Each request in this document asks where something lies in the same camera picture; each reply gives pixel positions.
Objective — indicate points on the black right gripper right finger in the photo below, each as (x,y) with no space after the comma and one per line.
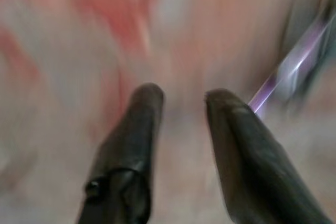
(252,161)

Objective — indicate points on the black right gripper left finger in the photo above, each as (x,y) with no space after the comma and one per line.
(134,140)

